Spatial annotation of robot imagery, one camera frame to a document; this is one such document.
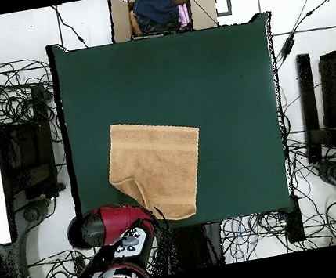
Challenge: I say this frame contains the pink garment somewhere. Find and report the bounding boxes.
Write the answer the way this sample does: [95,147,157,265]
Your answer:
[175,2,193,31]

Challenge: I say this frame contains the tan terry towel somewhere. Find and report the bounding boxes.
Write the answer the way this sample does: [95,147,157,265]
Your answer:
[99,110,214,231]

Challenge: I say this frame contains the tan garment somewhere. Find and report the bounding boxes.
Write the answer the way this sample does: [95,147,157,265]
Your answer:
[128,9,143,37]

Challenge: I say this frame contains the thin black cable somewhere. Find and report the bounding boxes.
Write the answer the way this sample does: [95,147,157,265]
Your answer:
[50,1,89,53]

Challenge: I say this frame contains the black cable tangle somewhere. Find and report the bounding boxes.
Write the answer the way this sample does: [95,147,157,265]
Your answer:
[0,55,63,151]

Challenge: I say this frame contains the brown cardboard box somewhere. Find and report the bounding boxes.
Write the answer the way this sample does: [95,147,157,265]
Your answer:
[106,0,222,45]

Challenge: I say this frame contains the grey chair base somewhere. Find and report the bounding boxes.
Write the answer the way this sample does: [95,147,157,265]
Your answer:
[10,197,57,240]

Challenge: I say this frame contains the black equipment cart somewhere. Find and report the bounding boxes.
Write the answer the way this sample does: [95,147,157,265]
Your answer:
[0,82,67,206]

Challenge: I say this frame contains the black chair frame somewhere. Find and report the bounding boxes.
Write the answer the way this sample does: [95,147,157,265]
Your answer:
[290,48,336,165]

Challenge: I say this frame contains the dark blue jeans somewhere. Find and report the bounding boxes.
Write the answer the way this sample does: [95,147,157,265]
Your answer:
[131,0,183,37]

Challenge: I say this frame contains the dark green table cloth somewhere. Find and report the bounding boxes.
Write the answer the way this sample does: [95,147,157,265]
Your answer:
[45,8,303,248]

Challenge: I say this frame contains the black cable with adapter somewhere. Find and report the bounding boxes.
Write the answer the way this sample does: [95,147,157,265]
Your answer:
[265,0,336,70]

